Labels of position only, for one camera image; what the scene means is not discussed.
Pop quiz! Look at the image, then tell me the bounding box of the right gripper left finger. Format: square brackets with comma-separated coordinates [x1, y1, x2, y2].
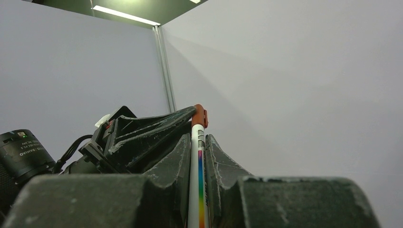
[1, 134, 191, 228]

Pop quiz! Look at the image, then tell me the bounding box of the marker pen white barrel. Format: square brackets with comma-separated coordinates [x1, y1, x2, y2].
[187, 124, 210, 228]

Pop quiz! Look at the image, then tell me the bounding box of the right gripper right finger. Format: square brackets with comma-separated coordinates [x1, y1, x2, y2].
[206, 134, 380, 228]

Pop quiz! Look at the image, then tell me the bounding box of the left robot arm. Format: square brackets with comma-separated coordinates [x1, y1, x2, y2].
[0, 106, 196, 218]

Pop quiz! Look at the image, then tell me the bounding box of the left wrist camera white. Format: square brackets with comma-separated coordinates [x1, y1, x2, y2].
[95, 114, 111, 128]

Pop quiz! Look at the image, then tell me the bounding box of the brown marker cap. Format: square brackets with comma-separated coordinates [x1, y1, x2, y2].
[192, 104, 208, 129]

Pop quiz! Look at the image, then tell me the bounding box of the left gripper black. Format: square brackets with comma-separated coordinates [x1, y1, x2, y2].
[79, 106, 196, 174]

